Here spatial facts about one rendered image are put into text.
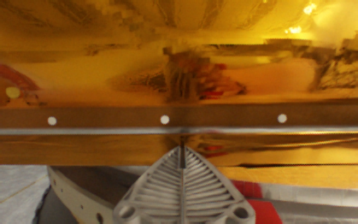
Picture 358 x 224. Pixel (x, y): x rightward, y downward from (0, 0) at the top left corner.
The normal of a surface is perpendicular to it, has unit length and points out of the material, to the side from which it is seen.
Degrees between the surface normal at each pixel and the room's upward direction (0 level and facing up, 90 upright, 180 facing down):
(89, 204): 90
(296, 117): 90
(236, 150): 90
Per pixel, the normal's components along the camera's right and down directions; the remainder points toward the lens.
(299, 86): 0.05, 0.67
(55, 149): -0.02, 0.11
